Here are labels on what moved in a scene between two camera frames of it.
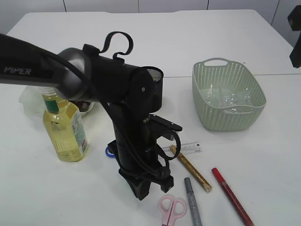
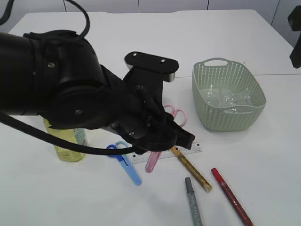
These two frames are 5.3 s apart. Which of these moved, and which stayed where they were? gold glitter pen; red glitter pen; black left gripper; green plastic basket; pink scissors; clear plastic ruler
Moved: black left gripper; pink scissors
Stayed: gold glitter pen; red glitter pen; green plastic basket; clear plastic ruler
